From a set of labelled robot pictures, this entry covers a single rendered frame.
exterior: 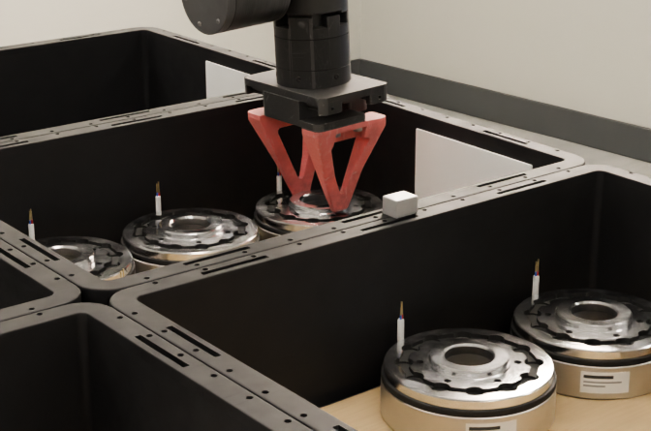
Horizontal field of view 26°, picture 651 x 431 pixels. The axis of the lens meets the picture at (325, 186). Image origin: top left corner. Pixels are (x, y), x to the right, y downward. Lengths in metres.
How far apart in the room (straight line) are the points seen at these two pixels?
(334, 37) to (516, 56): 3.47
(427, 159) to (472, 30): 3.52
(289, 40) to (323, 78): 0.04
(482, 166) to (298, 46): 0.16
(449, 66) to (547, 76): 0.42
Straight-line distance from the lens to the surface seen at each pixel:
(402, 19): 4.84
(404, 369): 0.84
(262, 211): 1.09
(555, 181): 0.96
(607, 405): 0.88
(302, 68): 1.05
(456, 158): 1.09
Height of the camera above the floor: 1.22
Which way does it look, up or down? 18 degrees down
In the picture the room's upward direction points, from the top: straight up
